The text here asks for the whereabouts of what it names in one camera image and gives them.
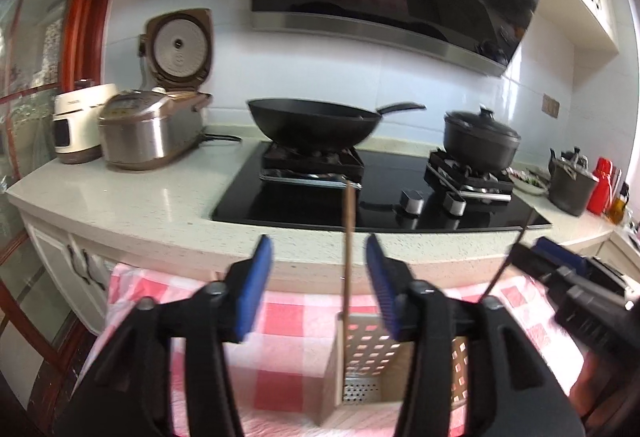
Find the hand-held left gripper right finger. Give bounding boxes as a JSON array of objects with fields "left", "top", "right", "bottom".
[{"left": 365, "top": 233, "right": 586, "bottom": 437}]

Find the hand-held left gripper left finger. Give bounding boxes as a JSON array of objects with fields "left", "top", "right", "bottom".
[{"left": 52, "top": 234, "right": 275, "bottom": 437}]

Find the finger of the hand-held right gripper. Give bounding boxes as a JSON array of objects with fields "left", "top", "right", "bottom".
[
  {"left": 507, "top": 243, "right": 560, "bottom": 287},
  {"left": 532, "top": 237, "right": 590, "bottom": 271}
]

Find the brown wooden chopstick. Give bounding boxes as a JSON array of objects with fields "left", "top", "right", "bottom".
[
  {"left": 339, "top": 182, "right": 358, "bottom": 398},
  {"left": 480, "top": 224, "right": 527, "bottom": 305}
]

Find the white plastic utensil basket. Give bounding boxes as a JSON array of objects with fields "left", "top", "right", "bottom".
[{"left": 312, "top": 314, "right": 473, "bottom": 425}]

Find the person's right hand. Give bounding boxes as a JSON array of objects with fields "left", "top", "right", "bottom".
[{"left": 571, "top": 351, "right": 626, "bottom": 423}]

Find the red checked tablecloth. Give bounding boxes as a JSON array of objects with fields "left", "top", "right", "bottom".
[{"left": 105, "top": 262, "right": 586, "bottom": 437}]

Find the steel stockpot with lid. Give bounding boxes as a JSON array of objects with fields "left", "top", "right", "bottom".
[{"left": 548, "top": 147, "right": 599, "bottom": 217}]

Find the oil bottle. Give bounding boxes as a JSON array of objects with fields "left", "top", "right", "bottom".
[{"left": 607, "top": 182, "right": 630, "bottom": 224}]

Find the plate of food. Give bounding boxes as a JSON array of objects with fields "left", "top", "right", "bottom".
[{"left": 507, "top": 167, "right": 551, "bottom": 196}]

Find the red thermos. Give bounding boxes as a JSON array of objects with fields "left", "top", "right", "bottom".
[{"left": 586, "top": 157, "right": 615, "bottom": 216}]

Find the black glass gas stove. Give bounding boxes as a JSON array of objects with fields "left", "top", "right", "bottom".
[{"left": 210, "top": 140, "right": 553, "bottom": 233}]

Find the black lidded pot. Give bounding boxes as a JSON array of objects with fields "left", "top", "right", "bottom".
[{"left": 443, "top": 106, "right": 522, "bottom": 172}]

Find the black wok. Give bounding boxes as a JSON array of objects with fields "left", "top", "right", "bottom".
[{"left": 247, "top": 98, "right": 427, "bottom": 151}]

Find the silver rice cooker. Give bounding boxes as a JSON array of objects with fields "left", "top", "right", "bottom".
[{"left": 97, "top": 8, "right": 215, "bottom": 171}]

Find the white lower cabinet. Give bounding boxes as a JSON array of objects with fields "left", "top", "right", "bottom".
[{"left": 22, "top": 212, "right": 116, "bottom": 335}]

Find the small white kitchen appliance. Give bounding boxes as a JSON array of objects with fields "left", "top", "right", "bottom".
[{"left": 52, "top": 80, "right": 120, "bottom": 165}]

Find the wooden framed glass door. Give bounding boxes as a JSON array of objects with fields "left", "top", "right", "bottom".
[{"left": 0, "top": 0, "right": 118, "bottom": 368}]

